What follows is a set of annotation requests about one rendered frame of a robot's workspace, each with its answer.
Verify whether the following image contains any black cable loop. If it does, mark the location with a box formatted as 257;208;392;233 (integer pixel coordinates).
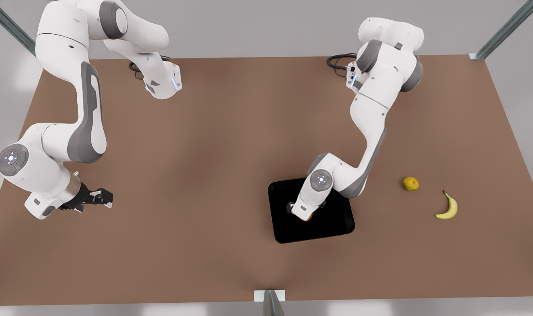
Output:
129;55;172;80
327;53;358;78

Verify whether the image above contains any yellow banana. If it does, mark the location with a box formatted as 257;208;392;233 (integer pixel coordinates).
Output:
435;190;459;220

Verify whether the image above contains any black square tray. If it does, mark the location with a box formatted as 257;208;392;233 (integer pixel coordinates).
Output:
268;177;356;244

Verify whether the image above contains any silver frame post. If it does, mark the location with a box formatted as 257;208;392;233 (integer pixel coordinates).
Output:
254;289;286;316
468;0;533;61
0;0;37;57

